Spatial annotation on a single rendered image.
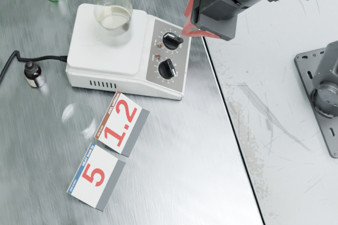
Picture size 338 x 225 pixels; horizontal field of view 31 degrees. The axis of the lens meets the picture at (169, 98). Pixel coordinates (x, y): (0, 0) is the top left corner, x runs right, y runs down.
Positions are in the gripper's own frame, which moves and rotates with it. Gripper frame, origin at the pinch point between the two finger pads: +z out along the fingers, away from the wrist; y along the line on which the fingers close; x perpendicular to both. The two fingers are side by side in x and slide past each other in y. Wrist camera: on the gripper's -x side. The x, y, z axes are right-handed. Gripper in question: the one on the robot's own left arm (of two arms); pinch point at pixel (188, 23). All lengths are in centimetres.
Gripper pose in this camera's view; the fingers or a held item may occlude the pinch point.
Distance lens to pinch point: 100.3
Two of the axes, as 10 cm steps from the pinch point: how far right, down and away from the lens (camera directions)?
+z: -5.2, 2.5, 8.2
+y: -1.5, 9.2, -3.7
